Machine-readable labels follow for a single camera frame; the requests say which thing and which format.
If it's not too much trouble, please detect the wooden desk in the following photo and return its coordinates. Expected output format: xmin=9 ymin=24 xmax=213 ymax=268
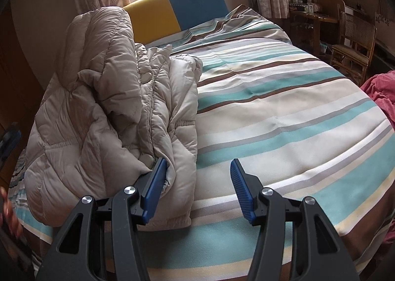
xmin=288 ymin=0 xmax=346 ymax=57

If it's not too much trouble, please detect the person's left hand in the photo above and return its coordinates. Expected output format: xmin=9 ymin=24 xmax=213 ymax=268
xmin=0 ymin=187 xmax=24 ymax=238

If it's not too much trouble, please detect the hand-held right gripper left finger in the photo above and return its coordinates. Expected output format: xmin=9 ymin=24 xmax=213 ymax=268
xmin=37 ymin=158 xmax=167 ymax=281

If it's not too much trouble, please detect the grey yellow blue headboard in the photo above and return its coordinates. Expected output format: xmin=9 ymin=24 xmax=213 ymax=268
xmin=123 ymin=0 xmax=229 ymax=47

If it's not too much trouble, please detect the pink cloth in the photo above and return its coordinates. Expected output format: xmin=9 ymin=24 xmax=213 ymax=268
xmin=359 ymin=70 xmax=395 ymax=121

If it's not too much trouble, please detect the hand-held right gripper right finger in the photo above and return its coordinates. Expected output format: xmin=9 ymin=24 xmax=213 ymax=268
xmin=230 ymin=158 xmax=360 ymax=281

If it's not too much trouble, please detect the striped bed cover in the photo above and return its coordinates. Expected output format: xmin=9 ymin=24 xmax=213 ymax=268
xmin=8 ymin=5 xmax=395 ymax=281

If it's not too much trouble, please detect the beige puffer jacket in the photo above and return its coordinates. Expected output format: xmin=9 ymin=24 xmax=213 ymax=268
xmin=23 ymin=6 xmax=204 ymax=232

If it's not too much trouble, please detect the wooden wardrobe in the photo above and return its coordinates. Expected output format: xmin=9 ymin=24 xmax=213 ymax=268
xmin=0 ymin=0 xmax=47 ymax=183

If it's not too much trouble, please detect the rattan chair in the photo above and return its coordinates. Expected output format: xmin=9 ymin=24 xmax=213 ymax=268
xmin=329 ymin=11 xmax=377 ymax=85

